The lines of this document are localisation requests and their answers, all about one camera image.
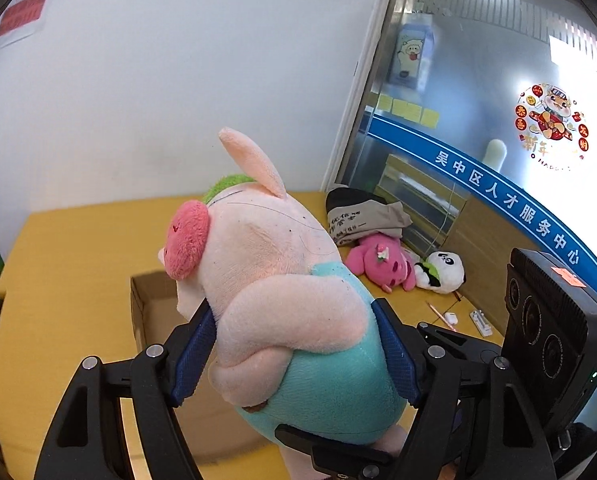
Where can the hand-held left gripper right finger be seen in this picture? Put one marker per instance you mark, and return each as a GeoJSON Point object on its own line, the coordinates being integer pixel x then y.
{"type": "Point", "coordinates": [398, 355]}

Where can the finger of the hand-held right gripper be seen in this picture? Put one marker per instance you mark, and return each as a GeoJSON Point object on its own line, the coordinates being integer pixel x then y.
{"type": "Point", "coordinates": [338, 447]}
{"type": "Point", "coordinates": [458, 340]}

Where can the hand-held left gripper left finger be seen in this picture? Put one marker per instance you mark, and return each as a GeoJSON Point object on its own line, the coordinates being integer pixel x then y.
{"type": "Point", "coordinates": [194, 355]}

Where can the cardboard box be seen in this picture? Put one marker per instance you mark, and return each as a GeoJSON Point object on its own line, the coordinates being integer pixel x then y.
{"type": "Point", "coordinates": [148, 310]}

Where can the pink pig plush teal shorts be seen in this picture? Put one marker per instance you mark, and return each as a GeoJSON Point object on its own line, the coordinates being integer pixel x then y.
{"type": "Point", "coordinates": [278, 270]}

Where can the white eraser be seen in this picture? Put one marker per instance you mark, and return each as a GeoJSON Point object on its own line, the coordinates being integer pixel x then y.
{"type": "Point", "coordinates": [450, 317]}

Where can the small white plastic tool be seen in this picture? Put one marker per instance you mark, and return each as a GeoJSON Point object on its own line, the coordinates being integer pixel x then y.
{"type": "Point", "coordinates": [482, 324]}

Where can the pink pencil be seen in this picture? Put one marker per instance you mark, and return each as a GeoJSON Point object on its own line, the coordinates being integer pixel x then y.
{"type": "Point", "coordinates": [438, 312]}

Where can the white panda plush toy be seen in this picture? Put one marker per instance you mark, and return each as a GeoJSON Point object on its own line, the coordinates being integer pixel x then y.
{"type": "Point", "coordinates": [443, 272]}

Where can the magenta plush toy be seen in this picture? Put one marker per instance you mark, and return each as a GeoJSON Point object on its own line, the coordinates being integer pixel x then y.
{"type": "Point", "coordinates": [383, 262]}

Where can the beige and black cloth bag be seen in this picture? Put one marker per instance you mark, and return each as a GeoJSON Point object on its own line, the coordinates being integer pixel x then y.
{"type": "Point", "coordinates": [363, 215]}

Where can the flat cardboard behind glass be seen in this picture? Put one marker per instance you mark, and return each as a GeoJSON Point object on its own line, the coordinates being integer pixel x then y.
{"type": "Point", "coordinates": [418, 195]}

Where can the blue window banner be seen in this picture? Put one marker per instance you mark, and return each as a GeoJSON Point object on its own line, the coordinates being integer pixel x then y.
{"type": "Point", "coordinates": [503, 180]}

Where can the cartoon window sticker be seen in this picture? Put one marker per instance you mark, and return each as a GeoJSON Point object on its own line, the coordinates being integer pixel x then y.
{"type": "Point", "coordinates": [553, 120]}

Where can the yellow sticky notes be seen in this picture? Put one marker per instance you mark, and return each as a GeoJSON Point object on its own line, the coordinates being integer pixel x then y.
{"type": "Point", "coordinates": [411, 108]}

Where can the blue cartoon carton box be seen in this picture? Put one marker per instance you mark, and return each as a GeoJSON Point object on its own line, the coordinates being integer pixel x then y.
{"type": "Point", "coordinates": [412, 52]}

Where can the red wall notice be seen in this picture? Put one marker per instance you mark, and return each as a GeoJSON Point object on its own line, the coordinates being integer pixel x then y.
{"type": "Point", "coordinates": [23, 15]}

